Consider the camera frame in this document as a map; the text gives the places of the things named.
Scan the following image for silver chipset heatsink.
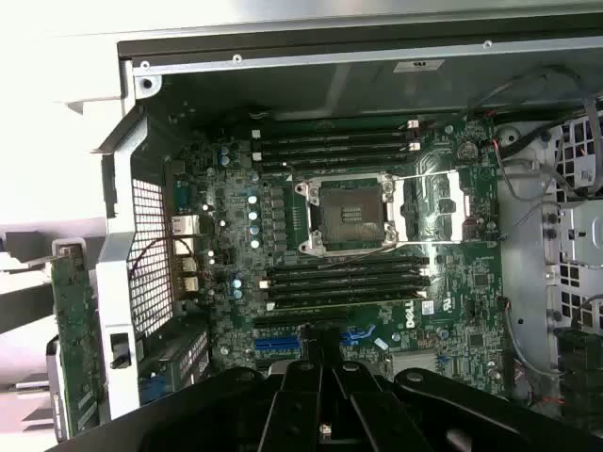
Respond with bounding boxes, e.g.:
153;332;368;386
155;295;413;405
392;351;443;379

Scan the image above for blue expansion slot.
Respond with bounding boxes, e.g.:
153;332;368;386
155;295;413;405
254;334;303;351

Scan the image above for small blue connector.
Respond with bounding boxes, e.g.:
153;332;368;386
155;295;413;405
338;331;374;348

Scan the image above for black expansion slot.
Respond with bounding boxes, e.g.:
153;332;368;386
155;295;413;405
253;315;352;330

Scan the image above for black RAM slot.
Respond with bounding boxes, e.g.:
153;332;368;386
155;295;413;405
256;154;412;170
266;289;428;308
252;142;421;157
266;256;430;272
253;133;412;145
252;120;420;135
260;278;432;294
268;267;431;283

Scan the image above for green Dell motherboard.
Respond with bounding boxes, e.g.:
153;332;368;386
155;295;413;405
167;103;509;401

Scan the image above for black and silver PC case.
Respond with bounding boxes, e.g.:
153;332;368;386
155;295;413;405
91;32;603;452

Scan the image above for silver socket cover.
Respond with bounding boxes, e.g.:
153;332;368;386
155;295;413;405
393;171;475;245

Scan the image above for CPU socket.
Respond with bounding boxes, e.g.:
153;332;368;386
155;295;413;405
294;171;400;258

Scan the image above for silver perforated disk bay cage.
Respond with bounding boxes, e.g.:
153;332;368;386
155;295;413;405
541;110;603;411

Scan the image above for round coin battery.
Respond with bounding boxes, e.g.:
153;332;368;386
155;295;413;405
456;139;480;163

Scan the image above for grey parts rack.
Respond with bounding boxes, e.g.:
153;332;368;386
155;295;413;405
0;228;65;425

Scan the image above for grey wire bundle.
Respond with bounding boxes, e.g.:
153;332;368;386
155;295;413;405
500;295;564;379

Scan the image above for thin wire locking lever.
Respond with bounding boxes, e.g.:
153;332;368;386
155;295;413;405
324;242;404;270

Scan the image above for thin black wire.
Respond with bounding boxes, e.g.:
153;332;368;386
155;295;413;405
128;236;209;284

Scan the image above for looped grey wire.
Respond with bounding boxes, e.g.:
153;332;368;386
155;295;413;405
496;155;574;202

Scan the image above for flat grey wire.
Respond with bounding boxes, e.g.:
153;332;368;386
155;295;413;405
577;91;603;195

